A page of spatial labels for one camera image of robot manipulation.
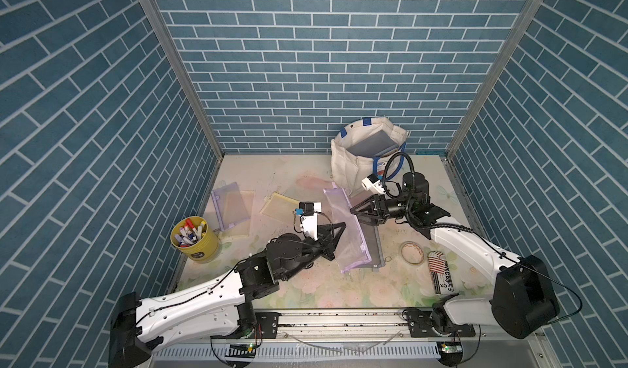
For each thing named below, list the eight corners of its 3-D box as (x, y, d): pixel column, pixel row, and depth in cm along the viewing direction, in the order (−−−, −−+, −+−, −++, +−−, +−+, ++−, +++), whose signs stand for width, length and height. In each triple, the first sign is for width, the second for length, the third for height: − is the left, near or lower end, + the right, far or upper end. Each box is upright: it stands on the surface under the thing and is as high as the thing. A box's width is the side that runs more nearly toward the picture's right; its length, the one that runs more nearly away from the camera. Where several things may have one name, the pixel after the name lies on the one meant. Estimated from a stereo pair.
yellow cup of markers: (184, 264, 87) (164, 247, 76) (195, 235, 95) (178, 216, 83) (217, 264, 87) (202, 248, 76) (226, 235, 95) (213, 216, 84)
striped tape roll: (435, 294, 82) (439, 291, 79) (424, 254, 90) (427, 250, 88) (451, 294, 82) (456, 291, 79) (439, 254, 91) (443, 250, 88)
